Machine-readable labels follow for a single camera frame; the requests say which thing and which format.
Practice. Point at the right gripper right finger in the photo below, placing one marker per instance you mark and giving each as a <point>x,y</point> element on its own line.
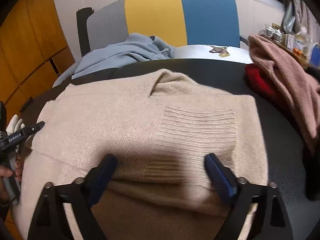
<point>271,220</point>

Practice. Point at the white printed pillow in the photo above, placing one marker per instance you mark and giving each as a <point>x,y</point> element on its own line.
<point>223,53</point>

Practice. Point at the blue backed chair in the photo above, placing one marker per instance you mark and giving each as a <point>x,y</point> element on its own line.
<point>315,55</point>

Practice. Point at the black garment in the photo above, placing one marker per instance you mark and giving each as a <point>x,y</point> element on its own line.
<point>311,158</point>

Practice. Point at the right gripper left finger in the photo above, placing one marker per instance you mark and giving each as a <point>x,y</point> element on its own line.
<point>49,219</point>

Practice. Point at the grey yellow blue headboard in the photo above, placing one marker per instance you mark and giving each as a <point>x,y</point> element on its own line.
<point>177,22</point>

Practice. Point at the black rolled mat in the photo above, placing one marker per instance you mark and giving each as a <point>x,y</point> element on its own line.
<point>82,16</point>

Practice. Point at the beige knitted sweater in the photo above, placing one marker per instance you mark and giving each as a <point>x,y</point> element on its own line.
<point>160,126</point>

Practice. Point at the red garment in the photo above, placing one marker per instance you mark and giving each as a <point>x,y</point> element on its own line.
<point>259,81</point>

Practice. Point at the wooden side shelf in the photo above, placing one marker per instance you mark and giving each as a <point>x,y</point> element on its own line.
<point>298,47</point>

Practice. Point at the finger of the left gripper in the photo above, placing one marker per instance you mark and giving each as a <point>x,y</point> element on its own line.
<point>30,130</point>

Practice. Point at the light blue grey garment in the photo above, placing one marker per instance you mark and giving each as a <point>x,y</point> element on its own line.
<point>136,48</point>

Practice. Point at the wooden wardrobe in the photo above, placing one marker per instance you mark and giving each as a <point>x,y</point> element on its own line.
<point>34,52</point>

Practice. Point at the pink knitted sweater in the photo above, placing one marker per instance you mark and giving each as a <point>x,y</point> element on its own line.
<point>289,77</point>

